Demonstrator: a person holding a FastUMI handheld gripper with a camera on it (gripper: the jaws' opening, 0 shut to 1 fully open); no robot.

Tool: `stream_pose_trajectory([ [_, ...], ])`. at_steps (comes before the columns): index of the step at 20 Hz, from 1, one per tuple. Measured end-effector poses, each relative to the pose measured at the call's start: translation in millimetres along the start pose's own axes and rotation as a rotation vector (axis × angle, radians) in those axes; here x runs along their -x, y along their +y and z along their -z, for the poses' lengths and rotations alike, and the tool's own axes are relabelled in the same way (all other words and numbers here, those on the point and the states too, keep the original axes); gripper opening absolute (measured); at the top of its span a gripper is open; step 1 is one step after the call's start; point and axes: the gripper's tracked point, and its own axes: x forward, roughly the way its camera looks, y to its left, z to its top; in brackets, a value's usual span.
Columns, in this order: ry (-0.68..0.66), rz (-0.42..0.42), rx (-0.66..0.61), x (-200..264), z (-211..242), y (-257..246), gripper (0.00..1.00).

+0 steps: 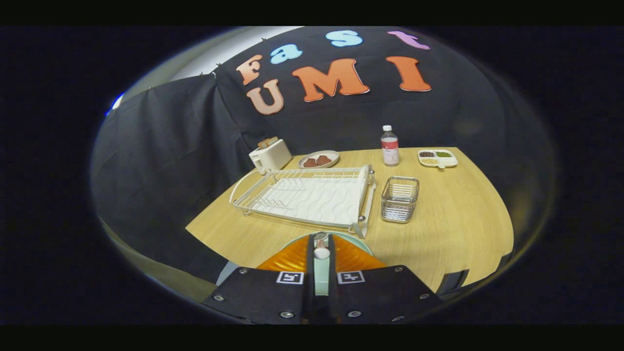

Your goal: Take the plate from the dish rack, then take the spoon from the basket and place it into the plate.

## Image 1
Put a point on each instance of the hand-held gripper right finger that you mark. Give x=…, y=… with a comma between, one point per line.
x=385, y=292

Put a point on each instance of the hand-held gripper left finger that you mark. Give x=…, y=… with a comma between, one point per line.
x=253, y=292

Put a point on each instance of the pale green plate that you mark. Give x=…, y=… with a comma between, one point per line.
x=321, y=278

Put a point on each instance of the white oval plate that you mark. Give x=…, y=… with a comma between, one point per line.
x=334, y=155

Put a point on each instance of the black table leg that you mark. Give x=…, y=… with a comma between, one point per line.
x=451, y=281

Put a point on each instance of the white wavy drain tray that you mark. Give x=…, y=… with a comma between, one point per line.
x=317, y=200

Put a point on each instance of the white toaster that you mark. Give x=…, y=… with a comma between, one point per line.
x=273, y=157

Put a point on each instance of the heap of yellow beans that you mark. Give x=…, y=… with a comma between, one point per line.
x=429, y=161

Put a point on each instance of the clear water bottle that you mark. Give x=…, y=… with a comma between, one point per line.
x=390, y=151

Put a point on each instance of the brown meat piece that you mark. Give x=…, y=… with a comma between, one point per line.
x=323, y=160
x=310, y=163

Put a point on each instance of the heap of brown beans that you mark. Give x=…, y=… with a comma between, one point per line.
x=427, y=154

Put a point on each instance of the white divided snack tray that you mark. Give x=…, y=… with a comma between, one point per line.
x=451, y=161

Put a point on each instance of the heap of green beans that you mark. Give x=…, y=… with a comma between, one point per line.
x=443, y=154

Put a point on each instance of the toast slice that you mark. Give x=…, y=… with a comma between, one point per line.
x=267, y=142

